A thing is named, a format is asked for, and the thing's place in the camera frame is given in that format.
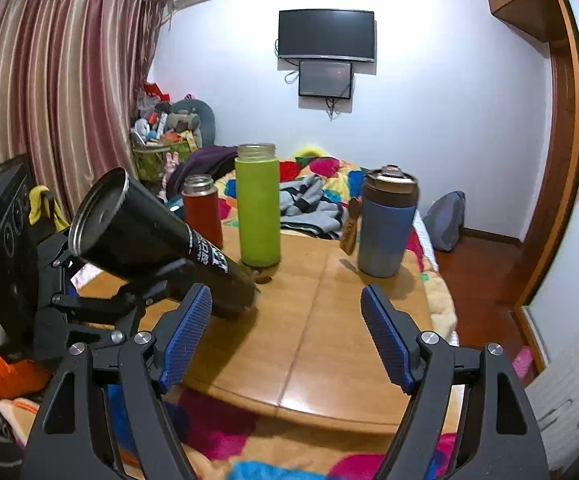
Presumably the black thermos bottle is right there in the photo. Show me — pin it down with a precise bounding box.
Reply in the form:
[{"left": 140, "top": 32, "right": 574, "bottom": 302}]
[{"left": 69, "top": 167, "right": 257, "bottom": 315}]

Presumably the small black wall monitor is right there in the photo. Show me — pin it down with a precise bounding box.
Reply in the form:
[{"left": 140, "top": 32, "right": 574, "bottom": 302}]
[{"left": 298, "top": 60, "right": 353, "bottom": 100}]

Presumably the red thermos bottle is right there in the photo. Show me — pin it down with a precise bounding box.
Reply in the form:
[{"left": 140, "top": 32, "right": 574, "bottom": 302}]
[{"left": 182, "top": 174, "right": 223, "bottom": 248}]

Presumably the striped red gold curtain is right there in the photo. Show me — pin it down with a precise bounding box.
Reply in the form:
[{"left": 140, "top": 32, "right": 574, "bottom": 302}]
[{"left": 0, "top": 0, "right": 167, "bottom": 214}]

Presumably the green tall bottle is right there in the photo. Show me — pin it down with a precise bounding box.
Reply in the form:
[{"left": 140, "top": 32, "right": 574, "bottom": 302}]
[{"left": 235, "top": 143, "right": 280, "bottom": 268}]

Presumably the colourful patterned quilt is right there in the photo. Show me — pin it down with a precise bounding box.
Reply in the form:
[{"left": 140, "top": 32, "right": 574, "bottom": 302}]
[{"left": 104, "top": 156, "right": 467, "bottom": 480}]

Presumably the wall-mounted black television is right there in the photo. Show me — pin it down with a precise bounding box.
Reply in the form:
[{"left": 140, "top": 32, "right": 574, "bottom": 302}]
[{"left": 277, "top": 9, "right": 376, "bottom": 63}]

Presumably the green basket of toys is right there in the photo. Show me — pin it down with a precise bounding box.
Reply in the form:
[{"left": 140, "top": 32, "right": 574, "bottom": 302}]
[{"left": 130, "top": 93, "right": 216, "bottom": 183}]

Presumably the dark purple garment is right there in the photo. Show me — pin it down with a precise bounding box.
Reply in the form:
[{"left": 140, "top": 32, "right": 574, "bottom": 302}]
[{"left": 166, "top": 145, "right": 237, "bottom": 200}]

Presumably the wooden tag on mug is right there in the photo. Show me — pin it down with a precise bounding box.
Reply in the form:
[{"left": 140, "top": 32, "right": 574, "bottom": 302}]
[{"left": 339, "top": 197, "right": 362, "bottom": 256}]

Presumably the white suitcase with stickers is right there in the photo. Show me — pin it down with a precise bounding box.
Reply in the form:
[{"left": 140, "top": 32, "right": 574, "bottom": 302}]
[{"left": 526, "top": 328, "right": 579, "bottom": 474}]

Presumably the blue grey travel mug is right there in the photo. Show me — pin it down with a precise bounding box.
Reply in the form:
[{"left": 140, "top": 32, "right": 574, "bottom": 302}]
[{"left": 358, "top": 165, "right": 419, "bottom": 278}]

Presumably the grey backpack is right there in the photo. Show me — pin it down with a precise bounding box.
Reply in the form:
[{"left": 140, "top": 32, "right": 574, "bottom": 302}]
[{"left": 423, "top": 191, "right": 466, "bottom": 252}]

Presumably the grey striped clothing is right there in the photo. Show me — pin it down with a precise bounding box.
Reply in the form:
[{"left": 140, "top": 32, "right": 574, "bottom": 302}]
[{"left": 280, "top": 174, "right": 348, "bottom": 240}]

